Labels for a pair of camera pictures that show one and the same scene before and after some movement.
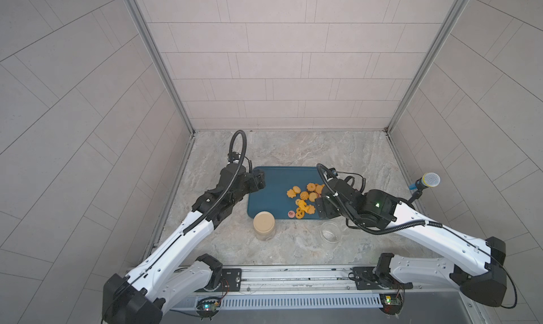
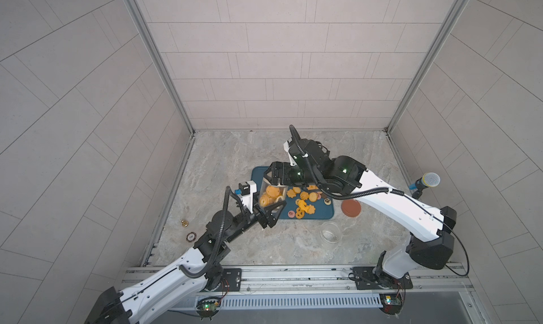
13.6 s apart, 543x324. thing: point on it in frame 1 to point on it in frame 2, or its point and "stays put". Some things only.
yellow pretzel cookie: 300,213 stays put
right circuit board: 392,303 stays put
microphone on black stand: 428,180 stays put
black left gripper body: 247,184 to 242,221
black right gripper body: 330,209 to 300,175
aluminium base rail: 312,287 stays put
